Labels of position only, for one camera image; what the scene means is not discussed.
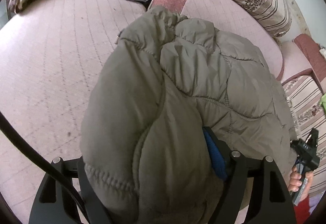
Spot olive quilted puffer jacket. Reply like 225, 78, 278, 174
81, 6, 296, 223

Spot red sleeve forearm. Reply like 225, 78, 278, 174
294, 196, 310, 224

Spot right hand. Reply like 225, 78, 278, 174
288, 166, 314, 192

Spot purple dotted cloth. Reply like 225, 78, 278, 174
309, 191, 325, 215

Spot light green blanket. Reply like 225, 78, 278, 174
319, 94, 326, 113

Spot striped floral side cushion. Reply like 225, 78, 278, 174
283, 75, 325, 196

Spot pink red bolster cushion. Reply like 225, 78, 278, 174
150, 0, 283, 80

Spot black cable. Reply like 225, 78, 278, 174
0, 111, 88, 222

